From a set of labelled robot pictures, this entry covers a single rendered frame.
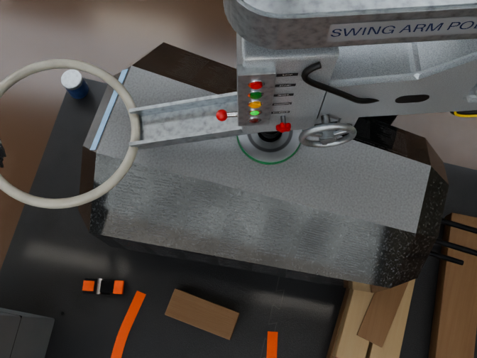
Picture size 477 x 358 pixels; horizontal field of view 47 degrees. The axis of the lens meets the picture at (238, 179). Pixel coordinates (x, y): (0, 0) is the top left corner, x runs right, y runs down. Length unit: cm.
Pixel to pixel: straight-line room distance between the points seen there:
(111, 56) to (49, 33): 36
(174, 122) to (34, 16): 162
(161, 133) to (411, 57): 79
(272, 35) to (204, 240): 101
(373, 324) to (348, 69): 131
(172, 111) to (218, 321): 102
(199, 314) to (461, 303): 113
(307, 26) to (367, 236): 95
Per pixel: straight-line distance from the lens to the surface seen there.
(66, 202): 168
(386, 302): 236
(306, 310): 253
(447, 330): 257
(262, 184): 176
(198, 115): 169
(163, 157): 181
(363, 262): 187
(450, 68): 131
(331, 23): 102
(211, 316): 239
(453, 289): 259
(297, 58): 113
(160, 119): 173
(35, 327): 245
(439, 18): 108
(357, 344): 234
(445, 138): 286
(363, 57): 132
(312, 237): 182
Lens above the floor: 252
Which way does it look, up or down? 74 degrees down
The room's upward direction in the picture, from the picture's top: 1 degrees counter-clockwise
